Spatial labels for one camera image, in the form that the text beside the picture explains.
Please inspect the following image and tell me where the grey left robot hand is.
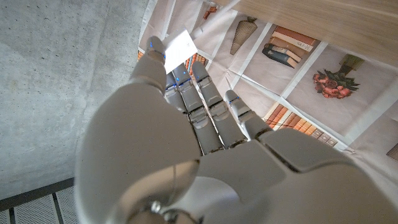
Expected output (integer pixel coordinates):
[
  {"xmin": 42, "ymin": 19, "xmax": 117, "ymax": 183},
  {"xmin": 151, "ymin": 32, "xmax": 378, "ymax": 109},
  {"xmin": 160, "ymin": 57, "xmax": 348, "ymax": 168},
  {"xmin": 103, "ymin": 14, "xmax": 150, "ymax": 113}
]
[{"xmin": 74, "ymin": 35, "xmax": 398, "ymax": 224}]

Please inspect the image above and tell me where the white adapter connector with pigtail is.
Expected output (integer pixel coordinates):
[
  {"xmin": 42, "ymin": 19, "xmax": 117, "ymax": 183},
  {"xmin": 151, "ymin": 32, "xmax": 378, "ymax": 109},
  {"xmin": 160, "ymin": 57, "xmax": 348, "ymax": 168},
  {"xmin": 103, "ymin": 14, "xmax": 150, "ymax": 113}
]
[{"xmin": 163, "ymin": 0, "xmax": 242, "ymax": 75}]

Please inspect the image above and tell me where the printed bookshelf backdrop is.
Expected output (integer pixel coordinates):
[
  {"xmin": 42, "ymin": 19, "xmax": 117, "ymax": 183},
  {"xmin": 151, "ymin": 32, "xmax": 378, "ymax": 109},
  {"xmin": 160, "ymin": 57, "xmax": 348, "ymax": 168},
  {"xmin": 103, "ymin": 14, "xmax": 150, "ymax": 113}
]
[{"xmin": 136, "ymin": 0, "xmax": 398, "ymax": 200}]

